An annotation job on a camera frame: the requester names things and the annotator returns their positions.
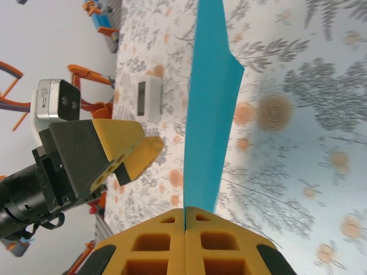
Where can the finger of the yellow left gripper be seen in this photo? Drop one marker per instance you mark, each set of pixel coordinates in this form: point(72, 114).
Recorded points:
point(143, 154)
point(120, 137)

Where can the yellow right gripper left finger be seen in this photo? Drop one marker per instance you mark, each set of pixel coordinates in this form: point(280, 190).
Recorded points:
point(149, 243)

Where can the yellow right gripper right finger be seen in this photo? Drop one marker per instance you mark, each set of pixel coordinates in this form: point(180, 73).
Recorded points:
point(223, 243)

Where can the turquoise cloth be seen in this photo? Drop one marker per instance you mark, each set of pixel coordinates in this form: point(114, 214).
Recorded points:
point(209, 114)

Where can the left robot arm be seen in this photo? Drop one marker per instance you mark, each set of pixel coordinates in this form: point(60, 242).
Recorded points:
point(20, 194)

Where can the small white digital timer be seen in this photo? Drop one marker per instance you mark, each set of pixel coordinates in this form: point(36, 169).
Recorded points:
point(149, 98)

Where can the floral patterned table mat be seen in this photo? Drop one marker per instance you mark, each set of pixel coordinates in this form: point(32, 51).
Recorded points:
point(286, 172)

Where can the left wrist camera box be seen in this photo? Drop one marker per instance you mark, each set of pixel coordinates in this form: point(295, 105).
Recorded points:
point(48, 98)

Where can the blue orange wall sticker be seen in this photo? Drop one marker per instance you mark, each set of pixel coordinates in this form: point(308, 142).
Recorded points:
point(101, 18)

